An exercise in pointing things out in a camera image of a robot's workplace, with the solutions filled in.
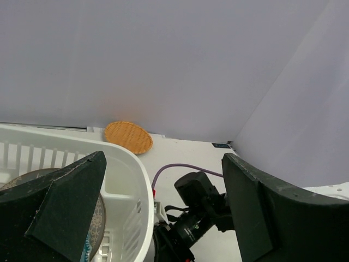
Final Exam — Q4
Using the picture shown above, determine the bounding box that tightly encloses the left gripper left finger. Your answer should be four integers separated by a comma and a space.
1, 151, 107, 261

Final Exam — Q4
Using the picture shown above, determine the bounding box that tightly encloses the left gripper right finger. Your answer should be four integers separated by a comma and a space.
222, 153, 348, 261

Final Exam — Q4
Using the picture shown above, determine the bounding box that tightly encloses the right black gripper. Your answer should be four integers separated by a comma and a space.
153, 210, 218, 261

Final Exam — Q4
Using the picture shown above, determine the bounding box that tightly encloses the grey reindeer round plate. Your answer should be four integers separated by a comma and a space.
1, 168, 106, 261

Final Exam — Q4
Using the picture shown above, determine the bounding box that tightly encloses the red teal floral plate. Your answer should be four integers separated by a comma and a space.
80, 233, 92, 262

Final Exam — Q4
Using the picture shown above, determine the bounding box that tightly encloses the orange woven round plate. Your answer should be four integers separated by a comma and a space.
104, 121, 153, 155

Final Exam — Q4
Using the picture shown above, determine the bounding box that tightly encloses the white plastic basket bin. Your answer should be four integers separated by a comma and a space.
1, 125, 154, 261

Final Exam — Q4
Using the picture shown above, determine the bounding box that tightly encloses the right blue table label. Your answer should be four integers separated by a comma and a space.
212, 143, 230, 148

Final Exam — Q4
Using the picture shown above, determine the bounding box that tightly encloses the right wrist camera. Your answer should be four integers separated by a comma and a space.
153, 189, 169, 224

